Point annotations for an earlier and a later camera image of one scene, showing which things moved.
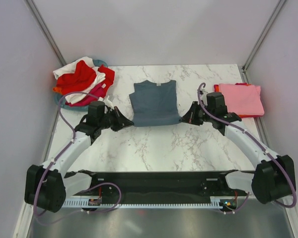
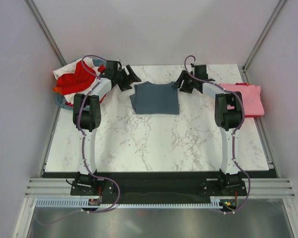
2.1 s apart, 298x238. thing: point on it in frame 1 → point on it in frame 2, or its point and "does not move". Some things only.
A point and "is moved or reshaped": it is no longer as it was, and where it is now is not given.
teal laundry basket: [60, 99] does not move
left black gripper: [121, 121] → [130, 79]
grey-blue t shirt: [153, 104] is moved or reshaped
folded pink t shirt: [242, 99] does not move
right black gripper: [190, 117] → [184, 76]
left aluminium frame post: [43, 28] does not move
